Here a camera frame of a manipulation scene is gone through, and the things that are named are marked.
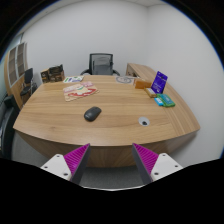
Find round cable grommet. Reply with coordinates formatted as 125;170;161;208
138;116;151;127

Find tan small box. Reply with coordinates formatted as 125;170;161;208
143;87;158;98

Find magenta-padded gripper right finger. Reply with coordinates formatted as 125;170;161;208
131;143;184;185

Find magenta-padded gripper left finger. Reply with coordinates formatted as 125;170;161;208
40;143;92;185

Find large black office chair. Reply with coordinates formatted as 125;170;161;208
0;94;21;160

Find green flat box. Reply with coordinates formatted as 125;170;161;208
157;93;176;108

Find orange box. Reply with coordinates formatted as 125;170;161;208
134;78;153;90

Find wooden side desk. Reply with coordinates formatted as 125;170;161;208
125;62;158;81

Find grey mesh office chair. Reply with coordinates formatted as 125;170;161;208
80;52;121;77

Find black computer mouse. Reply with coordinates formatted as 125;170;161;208
83;106;103;123

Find small black office chair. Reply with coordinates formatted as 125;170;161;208
19;67;38;98

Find purple standing card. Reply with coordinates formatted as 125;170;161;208
150;70;169;95

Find cartoon print mouse pad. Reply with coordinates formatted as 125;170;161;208
62;81;100;103

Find small brown cardboard box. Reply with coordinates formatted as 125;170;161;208
40;68;51;84

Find round grey patterned pad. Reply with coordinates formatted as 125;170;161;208
115;75;136;85

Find blue small box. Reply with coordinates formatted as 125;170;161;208
153;96;165;107

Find white green leaflet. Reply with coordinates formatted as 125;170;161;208
62;75;85;84

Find wooden shelf unit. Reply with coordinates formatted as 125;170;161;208
3;41;29;109

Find large dark cardboard box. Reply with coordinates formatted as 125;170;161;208
48;64;65;83

